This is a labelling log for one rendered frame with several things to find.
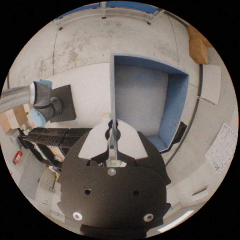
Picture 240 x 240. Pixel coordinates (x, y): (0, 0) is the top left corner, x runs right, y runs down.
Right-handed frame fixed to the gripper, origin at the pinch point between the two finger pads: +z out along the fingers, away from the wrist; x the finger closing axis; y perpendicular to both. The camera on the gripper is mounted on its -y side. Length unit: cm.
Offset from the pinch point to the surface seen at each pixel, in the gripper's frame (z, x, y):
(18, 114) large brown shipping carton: 19, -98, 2
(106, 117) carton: 36.0, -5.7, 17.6
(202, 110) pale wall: 106, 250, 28
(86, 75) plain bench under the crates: 40.9, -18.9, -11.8
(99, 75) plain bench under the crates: 41.6, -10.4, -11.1
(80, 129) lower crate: 37, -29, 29
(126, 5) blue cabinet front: 77, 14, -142
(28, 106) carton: 28, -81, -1
